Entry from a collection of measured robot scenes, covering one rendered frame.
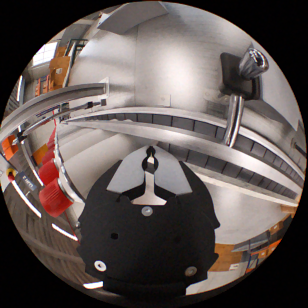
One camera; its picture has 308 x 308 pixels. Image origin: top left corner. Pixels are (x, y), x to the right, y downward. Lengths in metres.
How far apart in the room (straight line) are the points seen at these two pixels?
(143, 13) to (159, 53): 0.20
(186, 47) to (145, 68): 0.12
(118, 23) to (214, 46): 0.29
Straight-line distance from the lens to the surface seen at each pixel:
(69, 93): 0.35
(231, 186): 0.17
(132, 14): 0.40
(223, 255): 3.38
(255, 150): 0.19
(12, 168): 0.48
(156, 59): 0.26
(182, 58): 0.24
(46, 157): 0.20
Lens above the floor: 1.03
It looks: 46 degrees down
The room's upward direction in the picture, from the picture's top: 132 degrees counter-clockwise
